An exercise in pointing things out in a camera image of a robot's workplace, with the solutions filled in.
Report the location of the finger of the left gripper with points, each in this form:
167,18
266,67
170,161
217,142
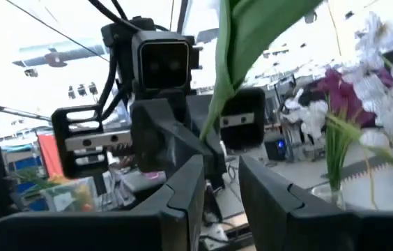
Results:
193,106
154,139

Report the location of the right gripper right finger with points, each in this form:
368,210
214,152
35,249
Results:
322,230

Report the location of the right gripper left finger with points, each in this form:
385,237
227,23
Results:
113,230

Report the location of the peach artificial tulip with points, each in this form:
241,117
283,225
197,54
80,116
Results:
245,42

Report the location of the purple artificial flower bunch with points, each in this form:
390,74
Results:
343,101

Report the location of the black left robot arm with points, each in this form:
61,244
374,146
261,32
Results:
120,35

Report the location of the small clear glass vase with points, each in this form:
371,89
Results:
329,197

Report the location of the orange red panel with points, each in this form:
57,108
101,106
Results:
50,153

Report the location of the clear plastic storage box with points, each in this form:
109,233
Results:
71,195

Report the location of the grey ceiling fixture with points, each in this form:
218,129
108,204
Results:
57,55

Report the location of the black device with blue light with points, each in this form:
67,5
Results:
276,148

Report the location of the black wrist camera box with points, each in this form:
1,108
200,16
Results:
163,62

